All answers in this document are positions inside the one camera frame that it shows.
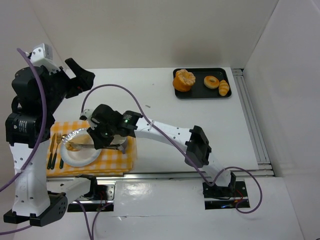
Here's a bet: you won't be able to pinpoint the metal tongs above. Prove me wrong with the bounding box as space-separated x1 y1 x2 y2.
65 142 127 152

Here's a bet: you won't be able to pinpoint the long oval bread roll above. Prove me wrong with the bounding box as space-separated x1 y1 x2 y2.
65 134 92 152

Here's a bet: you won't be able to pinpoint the small croissant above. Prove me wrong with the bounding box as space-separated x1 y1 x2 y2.
218 80 230 97

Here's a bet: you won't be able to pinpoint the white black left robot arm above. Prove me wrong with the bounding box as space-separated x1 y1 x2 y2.
3 58 102 227

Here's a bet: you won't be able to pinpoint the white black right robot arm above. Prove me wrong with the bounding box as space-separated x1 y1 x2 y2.
80 104 236 198

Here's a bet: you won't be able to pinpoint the large orange round bread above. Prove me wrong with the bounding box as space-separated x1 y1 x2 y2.
172 69 196 92

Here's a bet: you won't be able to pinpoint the black bread tray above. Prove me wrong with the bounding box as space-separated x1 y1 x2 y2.
174 67 232 100

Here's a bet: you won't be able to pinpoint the purple grey mug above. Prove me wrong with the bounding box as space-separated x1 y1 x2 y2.
110 135 128 154

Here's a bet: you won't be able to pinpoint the yellow white checkered cloth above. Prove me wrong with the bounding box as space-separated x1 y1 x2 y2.
46 120 137 177

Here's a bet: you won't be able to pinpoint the white plate blue rim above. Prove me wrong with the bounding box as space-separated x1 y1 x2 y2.
60 128 102 167

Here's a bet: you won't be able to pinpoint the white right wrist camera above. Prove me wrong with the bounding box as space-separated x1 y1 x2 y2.
79 109 94 125

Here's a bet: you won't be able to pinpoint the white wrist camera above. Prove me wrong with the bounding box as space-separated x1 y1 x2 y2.
79 109 94 125
28 43 53 67

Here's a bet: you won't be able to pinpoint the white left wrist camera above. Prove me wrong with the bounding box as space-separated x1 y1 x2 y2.
28 43 53 67

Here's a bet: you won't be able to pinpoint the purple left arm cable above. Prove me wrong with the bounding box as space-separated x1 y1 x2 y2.
0 48 48 193

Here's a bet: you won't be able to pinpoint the green handled fork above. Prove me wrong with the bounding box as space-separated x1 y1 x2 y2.
50 132 62 170

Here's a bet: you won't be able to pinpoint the aluminium rail front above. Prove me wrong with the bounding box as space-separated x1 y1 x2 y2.
47 171 265 182

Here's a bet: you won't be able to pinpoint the aluminium rail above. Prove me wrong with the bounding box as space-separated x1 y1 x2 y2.
47 171 265 182
231 68 275 177

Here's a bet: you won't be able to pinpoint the green handled knife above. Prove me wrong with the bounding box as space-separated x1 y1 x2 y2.
47 133 56 170

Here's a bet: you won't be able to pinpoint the glazed ring donut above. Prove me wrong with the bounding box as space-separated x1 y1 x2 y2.
203 75 220 89

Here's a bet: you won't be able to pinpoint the aluminium rail right side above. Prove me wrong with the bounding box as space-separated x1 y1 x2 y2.
231 68 275 177

